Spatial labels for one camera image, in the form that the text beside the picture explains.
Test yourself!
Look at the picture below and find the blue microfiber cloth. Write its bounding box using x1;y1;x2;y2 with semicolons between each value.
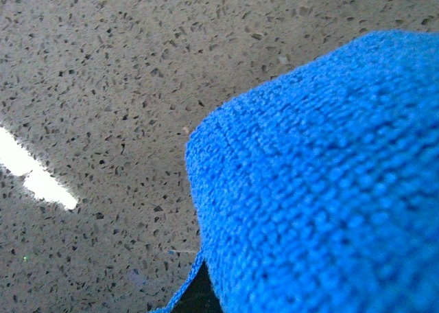
149;29;439;313

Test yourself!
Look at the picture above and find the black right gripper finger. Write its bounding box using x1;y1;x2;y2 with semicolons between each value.
171;262;223;313

